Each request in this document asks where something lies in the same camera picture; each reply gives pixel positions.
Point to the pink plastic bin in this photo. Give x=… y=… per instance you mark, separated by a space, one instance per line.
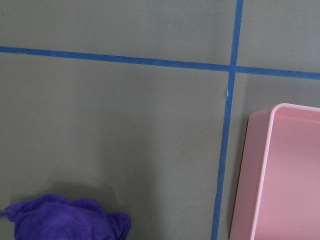
x=278 y=193

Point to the purple crumpled cloth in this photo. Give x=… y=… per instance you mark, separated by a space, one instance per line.
x=53 y=217

